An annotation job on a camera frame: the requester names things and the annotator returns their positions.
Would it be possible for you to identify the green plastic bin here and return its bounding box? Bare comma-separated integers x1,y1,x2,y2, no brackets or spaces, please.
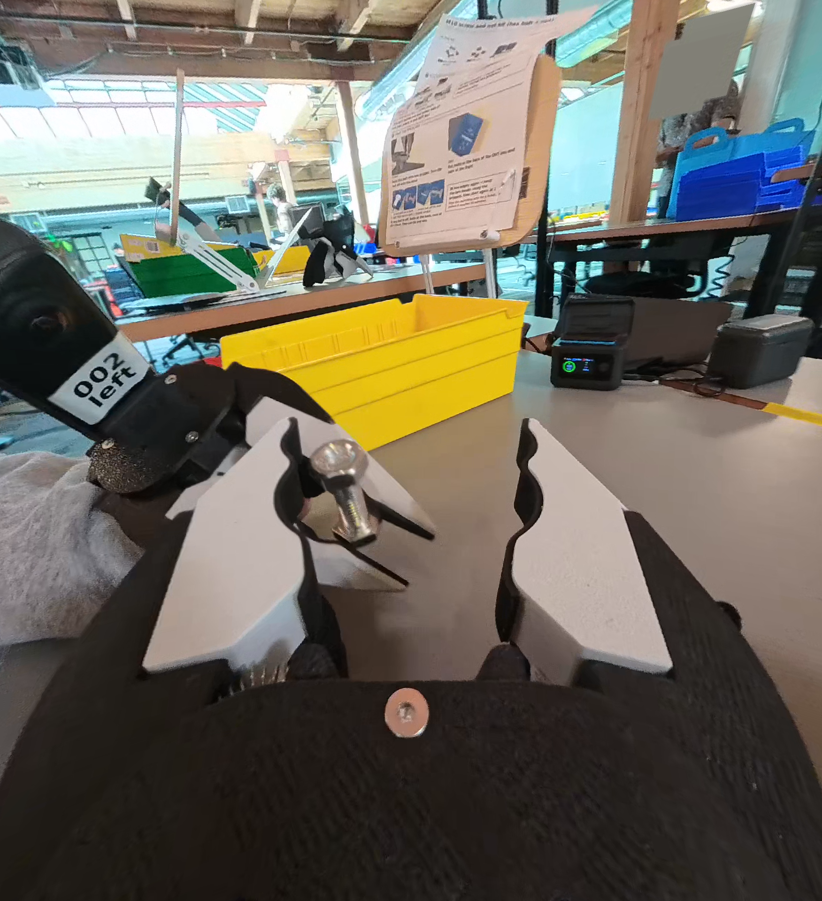
129,246,260,300

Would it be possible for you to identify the yellow tape strip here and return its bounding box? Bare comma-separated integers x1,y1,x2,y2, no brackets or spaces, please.
763,401,822,437

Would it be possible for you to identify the stack of blue bins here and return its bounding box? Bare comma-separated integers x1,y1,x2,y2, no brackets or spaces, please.
666,118,816,221

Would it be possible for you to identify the white hinged bracket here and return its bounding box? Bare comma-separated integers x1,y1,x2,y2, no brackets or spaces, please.
175,229,260,293

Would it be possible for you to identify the white clipboard stand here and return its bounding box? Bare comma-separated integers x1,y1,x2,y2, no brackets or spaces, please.
419,246,498,297

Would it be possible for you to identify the long wooden workbench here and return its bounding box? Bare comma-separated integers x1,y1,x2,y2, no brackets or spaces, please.
118,260,489,344

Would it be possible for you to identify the black white tool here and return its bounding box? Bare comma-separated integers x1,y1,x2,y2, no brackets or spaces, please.
303,207,374,288

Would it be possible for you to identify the silver hex bolt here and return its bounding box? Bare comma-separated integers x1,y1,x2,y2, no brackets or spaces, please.
308,438,381,546

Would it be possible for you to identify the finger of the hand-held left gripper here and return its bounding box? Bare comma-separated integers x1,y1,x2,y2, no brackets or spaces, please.
245,396,436,543
166,447,410,592

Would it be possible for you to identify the printed instruction sheet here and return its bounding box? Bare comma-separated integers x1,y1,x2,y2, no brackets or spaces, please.
383,10,560,247

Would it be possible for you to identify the black cable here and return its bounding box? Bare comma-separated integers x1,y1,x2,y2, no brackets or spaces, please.
625,362,767,411

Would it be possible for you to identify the black label printer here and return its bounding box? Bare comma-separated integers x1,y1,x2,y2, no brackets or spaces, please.
550,294,636,389

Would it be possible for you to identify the grey hard case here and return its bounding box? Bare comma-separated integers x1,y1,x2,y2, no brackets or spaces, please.
708,314,814,389

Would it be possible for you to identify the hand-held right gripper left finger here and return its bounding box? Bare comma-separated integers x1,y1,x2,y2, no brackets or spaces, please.
142,417,345,680

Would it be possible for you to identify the small yellow plastic bin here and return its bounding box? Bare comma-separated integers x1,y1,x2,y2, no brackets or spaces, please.
256,245,313,275

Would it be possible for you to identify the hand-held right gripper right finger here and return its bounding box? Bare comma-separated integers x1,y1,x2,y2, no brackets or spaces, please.
495,419,674,684

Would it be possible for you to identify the grey laptop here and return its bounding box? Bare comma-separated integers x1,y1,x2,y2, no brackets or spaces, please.
625,297,734,370

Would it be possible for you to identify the labelled yellow plastic bin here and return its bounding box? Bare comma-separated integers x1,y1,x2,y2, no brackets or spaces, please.
118,232,186,265

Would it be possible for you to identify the black frame workbench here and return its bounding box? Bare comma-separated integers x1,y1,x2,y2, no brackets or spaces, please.
534,155,822,321

